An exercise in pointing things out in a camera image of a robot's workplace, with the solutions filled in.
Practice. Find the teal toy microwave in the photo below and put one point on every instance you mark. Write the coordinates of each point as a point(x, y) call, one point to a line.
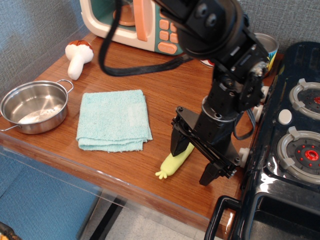
point(152, 31)

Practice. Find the spoon with yellow handle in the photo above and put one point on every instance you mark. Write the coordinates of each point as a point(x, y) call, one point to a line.
point(172, 163)

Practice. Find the black toy stove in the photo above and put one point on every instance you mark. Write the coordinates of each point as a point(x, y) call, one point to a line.
point(280, 191)

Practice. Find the tomato sauce can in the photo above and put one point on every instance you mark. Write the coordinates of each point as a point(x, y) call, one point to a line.
point(208, 63)

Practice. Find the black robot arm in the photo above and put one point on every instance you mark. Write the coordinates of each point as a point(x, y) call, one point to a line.
point(216, 30)

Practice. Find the orange toy plate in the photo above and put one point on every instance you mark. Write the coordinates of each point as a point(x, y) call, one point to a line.
point(127, 17)

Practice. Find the light blue folded cloth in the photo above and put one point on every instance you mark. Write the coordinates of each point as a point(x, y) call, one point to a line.
point(115, 121)

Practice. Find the plush mushroom toy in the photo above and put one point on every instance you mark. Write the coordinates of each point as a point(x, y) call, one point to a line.
point(79, 53)

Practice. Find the small steel pot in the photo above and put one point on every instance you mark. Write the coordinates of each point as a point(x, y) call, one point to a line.
point(36, 107)

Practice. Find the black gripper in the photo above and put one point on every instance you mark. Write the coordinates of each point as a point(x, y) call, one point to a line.
point(210, 132)

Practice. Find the pineapple slices can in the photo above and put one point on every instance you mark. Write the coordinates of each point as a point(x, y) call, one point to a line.
point(271, 45)

